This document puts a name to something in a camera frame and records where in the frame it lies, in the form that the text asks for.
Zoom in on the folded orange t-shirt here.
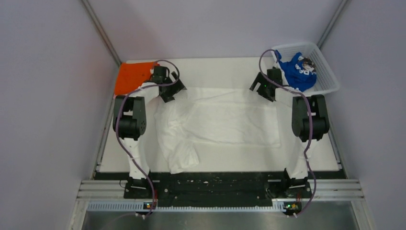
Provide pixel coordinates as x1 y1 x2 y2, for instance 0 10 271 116
114 62 156 95

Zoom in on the right corner metal post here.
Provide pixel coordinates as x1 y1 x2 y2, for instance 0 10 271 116
316 0 351 49

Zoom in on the white plastic basket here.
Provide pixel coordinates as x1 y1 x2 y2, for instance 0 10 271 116
272 42 340 96

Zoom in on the blue t-shirt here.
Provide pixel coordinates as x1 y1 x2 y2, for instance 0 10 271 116
275 50 317 92

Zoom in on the white slotted cable duct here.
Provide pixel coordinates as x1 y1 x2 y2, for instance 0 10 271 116
87 201 299 213

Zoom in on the aluminium frame rail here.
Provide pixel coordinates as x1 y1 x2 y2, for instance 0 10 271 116
67 179 374 230

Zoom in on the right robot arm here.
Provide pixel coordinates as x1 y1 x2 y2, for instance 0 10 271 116
249 68 330 197

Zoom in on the corner metal post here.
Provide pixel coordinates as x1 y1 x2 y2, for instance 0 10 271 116
80 0 122 67
316 0 351 49

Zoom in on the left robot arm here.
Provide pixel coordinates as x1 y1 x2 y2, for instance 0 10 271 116
112 62 186 199

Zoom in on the left corner metal post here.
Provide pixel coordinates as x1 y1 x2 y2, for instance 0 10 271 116
80 0 122 67

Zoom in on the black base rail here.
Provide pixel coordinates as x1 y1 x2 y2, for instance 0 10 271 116
93 171 346 208

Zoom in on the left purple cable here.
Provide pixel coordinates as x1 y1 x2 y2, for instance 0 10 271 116
114 60 181 219

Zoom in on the white t-shirt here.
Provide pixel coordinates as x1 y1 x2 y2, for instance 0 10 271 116
154 88 281 174

